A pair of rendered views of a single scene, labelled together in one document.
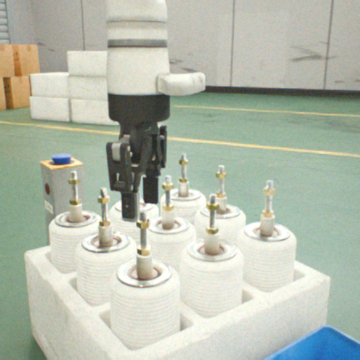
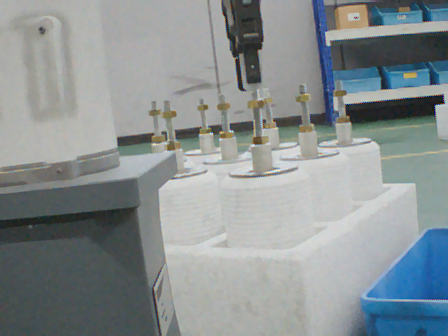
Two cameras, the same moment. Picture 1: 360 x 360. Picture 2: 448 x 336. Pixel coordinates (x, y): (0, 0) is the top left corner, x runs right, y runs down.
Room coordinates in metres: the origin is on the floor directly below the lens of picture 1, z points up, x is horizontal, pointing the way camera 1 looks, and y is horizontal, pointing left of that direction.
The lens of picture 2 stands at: (-0.08, 0.32, 0.33)
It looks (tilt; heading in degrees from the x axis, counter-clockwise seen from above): 6 degrees down; 339
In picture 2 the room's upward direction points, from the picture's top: 7 degrees counter-clockwise
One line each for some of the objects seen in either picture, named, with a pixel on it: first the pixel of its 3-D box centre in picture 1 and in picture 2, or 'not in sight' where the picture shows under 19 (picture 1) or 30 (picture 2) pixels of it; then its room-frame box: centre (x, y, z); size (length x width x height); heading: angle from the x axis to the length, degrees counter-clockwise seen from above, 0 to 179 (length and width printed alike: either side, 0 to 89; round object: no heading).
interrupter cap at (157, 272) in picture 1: (144, 272); (263, 171); (0.53, 0.04, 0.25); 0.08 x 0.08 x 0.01
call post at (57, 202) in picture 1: (67, 231); not in sight; (0.89, 0.24, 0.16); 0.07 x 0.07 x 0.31; 35
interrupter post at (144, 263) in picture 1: (144, 264); (262, 159); (0.53, 0.04, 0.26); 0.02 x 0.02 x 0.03
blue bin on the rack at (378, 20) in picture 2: not in sight; (396, 15); (4.28, -3.12, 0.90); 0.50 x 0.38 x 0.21; 156
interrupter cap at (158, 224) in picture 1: (168, 225); (230, 160); (0.69, 0.01, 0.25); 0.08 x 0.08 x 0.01
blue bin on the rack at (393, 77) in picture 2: not in sight; (403, 75); (4.26, -3.10, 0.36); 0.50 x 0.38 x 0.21; 155
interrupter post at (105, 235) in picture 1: (105, 235); (174, 163); (0.62, 0.11, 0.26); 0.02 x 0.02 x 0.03
